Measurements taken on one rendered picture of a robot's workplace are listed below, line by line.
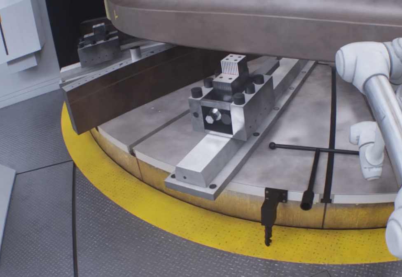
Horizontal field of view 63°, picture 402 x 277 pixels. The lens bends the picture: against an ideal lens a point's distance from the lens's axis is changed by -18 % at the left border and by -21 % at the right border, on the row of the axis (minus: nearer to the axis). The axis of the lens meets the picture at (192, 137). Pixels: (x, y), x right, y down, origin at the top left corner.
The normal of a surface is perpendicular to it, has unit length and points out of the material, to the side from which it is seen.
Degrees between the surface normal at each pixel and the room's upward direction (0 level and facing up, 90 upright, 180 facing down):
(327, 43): 90
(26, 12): 90
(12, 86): 90
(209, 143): 0
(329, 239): 0
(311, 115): 0
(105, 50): 90
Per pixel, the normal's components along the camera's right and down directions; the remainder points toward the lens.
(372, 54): -0.12, -0.49
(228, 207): -0.52, 0.51
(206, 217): -0.14, -0.84
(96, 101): 0.57, 0.36
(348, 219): -0.29, 0.54
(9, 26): 0.22, 0.48
